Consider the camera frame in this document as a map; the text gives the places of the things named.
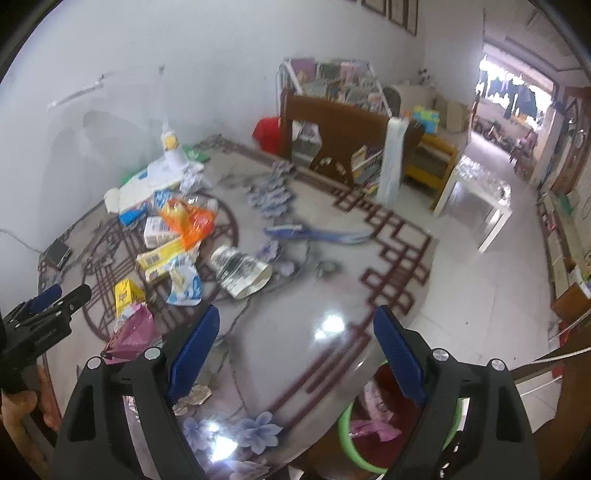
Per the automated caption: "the mauve foil wrapper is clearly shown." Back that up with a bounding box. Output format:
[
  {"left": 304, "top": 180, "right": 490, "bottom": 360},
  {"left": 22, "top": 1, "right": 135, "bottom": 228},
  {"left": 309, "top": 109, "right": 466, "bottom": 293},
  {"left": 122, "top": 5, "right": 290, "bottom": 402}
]
[{"left": 100, "top": 302, "right": 162, "bottom": 365}]

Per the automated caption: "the colourful toy box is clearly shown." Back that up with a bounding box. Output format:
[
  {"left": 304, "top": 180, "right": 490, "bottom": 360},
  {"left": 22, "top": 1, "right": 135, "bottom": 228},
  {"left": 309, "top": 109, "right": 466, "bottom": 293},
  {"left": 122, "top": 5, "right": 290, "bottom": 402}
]
[{"left": 411, "top": 106, "right": 441, "bottom": 134}]

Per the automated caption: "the blue white wrapper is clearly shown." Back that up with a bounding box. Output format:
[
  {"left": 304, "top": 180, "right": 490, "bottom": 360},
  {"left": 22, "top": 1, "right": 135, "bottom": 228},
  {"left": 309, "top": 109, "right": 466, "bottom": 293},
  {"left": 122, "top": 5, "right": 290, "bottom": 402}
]
[{"left": 166, "top": 254, "right": 204, "bottom": 306}]

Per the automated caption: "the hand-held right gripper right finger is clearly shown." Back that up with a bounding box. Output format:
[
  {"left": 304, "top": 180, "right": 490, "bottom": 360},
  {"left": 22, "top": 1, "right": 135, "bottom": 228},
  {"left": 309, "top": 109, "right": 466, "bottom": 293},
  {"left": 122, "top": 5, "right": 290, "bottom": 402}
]
[{"left": 372, "top": 305, "right": 541, "bottom": 480}]

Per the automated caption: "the dark carved wooden chair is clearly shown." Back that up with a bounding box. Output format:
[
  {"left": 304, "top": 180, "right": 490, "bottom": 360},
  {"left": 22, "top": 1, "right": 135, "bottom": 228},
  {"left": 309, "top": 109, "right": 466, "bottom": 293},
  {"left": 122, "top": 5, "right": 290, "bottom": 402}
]
[{"left": 508, "top": 281, "right": 591, "bottom": 480}]

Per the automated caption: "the small white carton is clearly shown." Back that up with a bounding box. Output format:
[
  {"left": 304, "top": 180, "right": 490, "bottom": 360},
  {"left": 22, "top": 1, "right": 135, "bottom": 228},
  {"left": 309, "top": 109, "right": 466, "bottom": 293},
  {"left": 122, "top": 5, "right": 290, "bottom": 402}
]
[{"left": 143, "top": 216, "right": 181, "bottom": 249}]

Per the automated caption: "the white bottle with yellow cap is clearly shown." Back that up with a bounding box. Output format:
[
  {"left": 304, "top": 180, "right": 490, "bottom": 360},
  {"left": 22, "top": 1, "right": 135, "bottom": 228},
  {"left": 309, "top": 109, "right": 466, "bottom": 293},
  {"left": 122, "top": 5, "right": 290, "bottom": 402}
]
[{"left": 159, "top": 129, "right": 188, "bottom": 169}]

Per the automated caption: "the orange plastic bag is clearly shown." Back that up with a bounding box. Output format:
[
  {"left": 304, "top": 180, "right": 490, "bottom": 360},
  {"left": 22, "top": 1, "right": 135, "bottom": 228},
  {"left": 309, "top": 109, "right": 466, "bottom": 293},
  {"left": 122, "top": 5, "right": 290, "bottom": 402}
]
[{"left": 159, "top": 198, "right": 218, "bottom": 250}]

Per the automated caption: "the clear plastic bottle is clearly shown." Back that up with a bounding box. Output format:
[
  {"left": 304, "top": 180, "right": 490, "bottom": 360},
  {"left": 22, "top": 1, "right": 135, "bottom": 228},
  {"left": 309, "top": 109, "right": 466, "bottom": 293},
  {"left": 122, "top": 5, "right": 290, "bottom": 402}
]
[{"left": 185, "top": 194, "right": 220, "bottom": 213}]

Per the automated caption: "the low television cabinet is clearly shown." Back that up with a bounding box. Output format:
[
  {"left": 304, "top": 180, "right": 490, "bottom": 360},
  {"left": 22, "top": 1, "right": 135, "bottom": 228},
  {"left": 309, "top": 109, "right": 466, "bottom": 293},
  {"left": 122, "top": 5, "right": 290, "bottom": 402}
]
[{"left": 536, "top": 189, "right": 591, "bottom": 324}]

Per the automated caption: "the crumpled white wrapper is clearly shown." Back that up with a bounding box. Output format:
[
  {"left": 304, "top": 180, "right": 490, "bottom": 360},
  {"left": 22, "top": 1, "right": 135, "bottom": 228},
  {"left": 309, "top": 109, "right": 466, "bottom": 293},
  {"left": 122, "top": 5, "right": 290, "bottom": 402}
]
[{"left": 179, "top": 166, "right": 211, "bottom": 192}]

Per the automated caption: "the blue white pack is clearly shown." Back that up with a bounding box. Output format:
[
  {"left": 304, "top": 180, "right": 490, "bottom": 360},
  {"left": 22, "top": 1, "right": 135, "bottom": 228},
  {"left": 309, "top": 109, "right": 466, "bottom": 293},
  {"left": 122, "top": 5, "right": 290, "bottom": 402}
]
[{"left": 117, "top": 189, "right": 169, "bottom": 227}]

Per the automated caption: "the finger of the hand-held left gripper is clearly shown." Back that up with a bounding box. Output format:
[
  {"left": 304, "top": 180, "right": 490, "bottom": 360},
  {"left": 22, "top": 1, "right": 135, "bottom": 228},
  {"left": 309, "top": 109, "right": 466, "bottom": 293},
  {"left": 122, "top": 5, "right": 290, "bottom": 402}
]
[
  {"left": 22, "top": 284, "right": 92, "bottom": 331},
  {"left": 7, "top": 284, "right": 63, "bottom": 324}
]

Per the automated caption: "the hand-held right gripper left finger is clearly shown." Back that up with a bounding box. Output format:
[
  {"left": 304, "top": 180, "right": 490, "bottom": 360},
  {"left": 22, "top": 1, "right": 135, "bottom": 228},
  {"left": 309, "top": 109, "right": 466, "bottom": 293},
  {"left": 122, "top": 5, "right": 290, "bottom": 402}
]
[{"left": 51, "top": 305, "right": 221, "bottom": 480}]

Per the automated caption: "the yellow snack packet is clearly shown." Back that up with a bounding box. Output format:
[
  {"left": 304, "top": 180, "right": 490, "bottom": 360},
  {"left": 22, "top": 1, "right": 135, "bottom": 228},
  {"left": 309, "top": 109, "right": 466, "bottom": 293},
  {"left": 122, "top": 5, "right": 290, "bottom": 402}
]
[{"left": 136, "top": 237, "right": 197, "bottom": 282}]

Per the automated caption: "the brown wooden chair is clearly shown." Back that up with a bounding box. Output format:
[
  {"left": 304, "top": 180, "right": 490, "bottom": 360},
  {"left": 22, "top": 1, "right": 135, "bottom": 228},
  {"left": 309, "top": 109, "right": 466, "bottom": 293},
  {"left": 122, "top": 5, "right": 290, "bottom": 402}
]
[{"left": 281, "top": 90, "right": 426, "bottom": 185}]

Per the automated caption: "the white flat box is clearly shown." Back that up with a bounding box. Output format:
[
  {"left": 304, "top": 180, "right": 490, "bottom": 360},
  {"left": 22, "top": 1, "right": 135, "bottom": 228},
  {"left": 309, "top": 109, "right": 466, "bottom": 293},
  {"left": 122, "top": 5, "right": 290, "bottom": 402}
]
[{"left": 117, "top": 157, "right": 204, "bottom": 208}]

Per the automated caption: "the small yellow box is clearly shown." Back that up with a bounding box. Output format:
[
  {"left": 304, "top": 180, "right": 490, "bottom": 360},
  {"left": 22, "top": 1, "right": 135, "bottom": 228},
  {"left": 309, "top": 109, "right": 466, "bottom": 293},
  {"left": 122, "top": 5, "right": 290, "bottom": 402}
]
[{"left": 113, "top": 278, "right": 147, "bottom": 321}]

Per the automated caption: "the white book rack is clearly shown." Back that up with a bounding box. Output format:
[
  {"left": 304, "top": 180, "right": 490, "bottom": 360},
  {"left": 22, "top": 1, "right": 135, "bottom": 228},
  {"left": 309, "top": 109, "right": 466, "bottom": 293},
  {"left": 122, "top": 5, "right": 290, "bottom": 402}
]
[{"left": 276, "top": 56, "right": 393, "bottom": 118}]

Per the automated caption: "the hanging laundry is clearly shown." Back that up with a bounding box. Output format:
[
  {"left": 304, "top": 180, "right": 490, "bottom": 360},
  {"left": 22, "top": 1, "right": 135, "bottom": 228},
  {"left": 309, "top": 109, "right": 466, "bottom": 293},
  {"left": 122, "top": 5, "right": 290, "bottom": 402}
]
[{"left": 478, "top": 69, "right": 555, "bottom": 121}]

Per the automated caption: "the person's left hand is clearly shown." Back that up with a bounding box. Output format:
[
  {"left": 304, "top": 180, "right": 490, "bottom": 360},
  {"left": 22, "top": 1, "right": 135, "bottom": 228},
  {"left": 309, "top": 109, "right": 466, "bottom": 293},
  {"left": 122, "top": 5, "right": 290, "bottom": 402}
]
[{"left": 0, "top": 367, "right": 62, "bottom": 462}]

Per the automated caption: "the red bin with green rim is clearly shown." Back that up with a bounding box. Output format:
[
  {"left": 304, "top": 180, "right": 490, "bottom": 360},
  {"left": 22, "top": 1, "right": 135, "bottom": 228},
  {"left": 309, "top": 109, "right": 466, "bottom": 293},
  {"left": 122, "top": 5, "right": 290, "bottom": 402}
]
[{"left": 337, "top": 364, "right": 462, "bottom": 476}]

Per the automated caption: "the small black device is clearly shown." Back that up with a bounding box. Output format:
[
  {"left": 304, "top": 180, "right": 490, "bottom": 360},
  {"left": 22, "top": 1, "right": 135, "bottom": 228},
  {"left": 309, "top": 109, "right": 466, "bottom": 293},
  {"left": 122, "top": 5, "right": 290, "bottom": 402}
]
[{"left": 44, "top": 239, "right": 72, "bottom": 268}]

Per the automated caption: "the floral printed table cover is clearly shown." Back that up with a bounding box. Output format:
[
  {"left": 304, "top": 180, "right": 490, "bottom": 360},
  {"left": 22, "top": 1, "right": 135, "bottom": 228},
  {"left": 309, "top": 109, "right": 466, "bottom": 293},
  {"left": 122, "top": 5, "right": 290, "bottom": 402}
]
[{"left": 37, "top": 134, "right": 435, "bottom": 480}]

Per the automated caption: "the red plastic bag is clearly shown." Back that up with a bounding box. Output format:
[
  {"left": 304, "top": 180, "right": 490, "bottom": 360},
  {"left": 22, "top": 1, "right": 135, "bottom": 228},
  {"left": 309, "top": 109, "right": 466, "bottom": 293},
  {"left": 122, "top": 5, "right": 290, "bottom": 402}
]
[{"left": 252, "top": 117, "right": 282, "bottom": 155}]

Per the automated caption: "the white side table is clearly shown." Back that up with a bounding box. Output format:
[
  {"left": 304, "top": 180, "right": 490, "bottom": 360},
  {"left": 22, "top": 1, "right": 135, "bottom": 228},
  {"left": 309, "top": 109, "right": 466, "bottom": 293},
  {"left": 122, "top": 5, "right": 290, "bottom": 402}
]
[{"left": 431, "top": 154, "right": 514, "bottom": 252}]

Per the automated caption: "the light pink wrapper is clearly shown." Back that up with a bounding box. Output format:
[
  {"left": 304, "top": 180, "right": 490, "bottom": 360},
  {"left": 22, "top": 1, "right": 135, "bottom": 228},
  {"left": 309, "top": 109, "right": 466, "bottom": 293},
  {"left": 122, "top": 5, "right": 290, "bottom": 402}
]
[{"left": 349, "top": 383, "right": 402, "bottom": 444}]

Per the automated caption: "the cardboard box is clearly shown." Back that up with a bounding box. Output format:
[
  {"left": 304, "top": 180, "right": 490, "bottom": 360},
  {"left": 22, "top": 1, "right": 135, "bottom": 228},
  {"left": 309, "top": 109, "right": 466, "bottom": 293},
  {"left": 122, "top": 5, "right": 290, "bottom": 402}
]
[{"left": 436, "top": 95, "right": 469, "bottom": 134}]

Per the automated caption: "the white rolled sheet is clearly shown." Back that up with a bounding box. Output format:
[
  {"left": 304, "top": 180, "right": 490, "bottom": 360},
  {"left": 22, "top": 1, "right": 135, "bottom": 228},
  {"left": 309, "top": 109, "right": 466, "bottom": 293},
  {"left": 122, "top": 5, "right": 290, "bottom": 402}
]
[{"left": 376, "top": 115, "right": 411, "bottom": 204}]

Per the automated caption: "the yellow wooden bench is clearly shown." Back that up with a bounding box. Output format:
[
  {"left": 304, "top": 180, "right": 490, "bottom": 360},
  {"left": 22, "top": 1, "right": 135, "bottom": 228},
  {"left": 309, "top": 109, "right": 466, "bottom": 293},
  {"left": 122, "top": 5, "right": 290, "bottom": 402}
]
[{"left": 404, "top": 131, "right": 460, "bottom": 210}]

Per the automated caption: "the colourful picture book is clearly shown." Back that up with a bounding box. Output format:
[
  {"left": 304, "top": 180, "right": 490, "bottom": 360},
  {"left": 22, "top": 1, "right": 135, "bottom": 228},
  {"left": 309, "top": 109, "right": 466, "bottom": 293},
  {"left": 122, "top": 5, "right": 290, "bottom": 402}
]
[{"left": 350, "top": 145, "right": 383, "bottom": 180}]

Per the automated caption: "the white cable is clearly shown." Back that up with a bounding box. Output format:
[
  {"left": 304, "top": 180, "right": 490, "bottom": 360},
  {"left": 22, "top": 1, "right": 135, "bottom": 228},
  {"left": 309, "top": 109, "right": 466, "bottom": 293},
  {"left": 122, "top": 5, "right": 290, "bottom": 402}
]
[{"left": 0, "top": 228, "right": 47, "bottom": 256}]

